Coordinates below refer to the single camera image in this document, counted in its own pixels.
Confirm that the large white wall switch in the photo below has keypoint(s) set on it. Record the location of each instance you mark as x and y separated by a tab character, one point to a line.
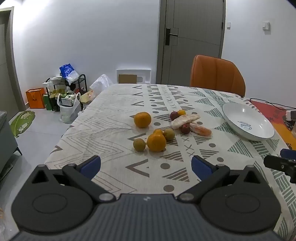
266	25

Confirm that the white plastic shopping bag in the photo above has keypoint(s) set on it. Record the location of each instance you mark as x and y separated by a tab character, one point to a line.
68	113

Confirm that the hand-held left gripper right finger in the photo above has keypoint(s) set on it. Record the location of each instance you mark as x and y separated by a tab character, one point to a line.
201	168

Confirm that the small orange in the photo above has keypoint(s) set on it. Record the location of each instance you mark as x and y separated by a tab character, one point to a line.
158	131
181	112

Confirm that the pale wrapped pastry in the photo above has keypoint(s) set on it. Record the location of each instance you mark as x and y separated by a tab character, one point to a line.
183	120

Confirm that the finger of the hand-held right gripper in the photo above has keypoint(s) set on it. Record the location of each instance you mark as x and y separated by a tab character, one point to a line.
289	153
276	162

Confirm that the green leaf floor mat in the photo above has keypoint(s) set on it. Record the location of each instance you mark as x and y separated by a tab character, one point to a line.
22	122

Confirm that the orange leather chair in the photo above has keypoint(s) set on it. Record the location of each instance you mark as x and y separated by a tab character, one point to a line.
215	74

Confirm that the white foam packaging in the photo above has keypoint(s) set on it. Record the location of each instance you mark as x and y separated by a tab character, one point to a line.
143	73

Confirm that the blue and white bag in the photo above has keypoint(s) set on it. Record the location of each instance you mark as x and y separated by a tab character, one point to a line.
68	71

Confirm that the clear crumpled plastic bag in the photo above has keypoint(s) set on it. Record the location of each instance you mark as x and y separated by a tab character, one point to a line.
100	83

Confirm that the small red apple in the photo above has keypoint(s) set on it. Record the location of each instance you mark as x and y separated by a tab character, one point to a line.
185	129

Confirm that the white charger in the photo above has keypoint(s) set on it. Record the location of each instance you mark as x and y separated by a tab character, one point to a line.
291	115

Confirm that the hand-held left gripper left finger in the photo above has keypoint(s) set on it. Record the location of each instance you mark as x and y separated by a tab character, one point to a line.
91	167

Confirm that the grey door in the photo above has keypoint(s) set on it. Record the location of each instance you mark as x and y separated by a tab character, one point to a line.
192	58

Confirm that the round green fruit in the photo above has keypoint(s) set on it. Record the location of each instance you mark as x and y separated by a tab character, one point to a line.
139	145
169	134

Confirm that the orange paper bag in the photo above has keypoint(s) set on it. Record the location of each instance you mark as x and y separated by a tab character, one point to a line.
35	98

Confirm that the white plate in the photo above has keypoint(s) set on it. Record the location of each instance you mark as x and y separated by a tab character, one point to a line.
245	118

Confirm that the grey sofa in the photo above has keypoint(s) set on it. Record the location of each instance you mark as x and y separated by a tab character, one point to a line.
7	143

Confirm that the grey doorway frame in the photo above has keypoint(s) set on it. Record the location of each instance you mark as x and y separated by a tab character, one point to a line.
13	69

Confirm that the red and orange table mat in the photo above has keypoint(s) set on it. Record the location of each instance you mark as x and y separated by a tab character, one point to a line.
270	113

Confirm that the green box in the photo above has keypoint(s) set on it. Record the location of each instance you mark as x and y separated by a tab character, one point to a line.
48	102

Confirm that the cream bag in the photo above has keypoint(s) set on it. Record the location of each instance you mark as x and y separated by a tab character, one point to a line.
86	96

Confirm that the large orange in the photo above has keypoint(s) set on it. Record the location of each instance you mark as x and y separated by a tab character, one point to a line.
156	143
142	119

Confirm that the dark red plum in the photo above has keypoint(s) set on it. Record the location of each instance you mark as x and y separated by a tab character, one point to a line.
173	115

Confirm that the brown cardboard piece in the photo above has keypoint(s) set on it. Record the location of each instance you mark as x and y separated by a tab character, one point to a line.
127	78

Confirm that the black shoe rack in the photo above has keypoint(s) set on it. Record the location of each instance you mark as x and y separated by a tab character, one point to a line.
82	81

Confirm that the patterned tablecloth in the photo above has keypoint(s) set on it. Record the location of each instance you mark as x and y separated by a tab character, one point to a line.
104	129

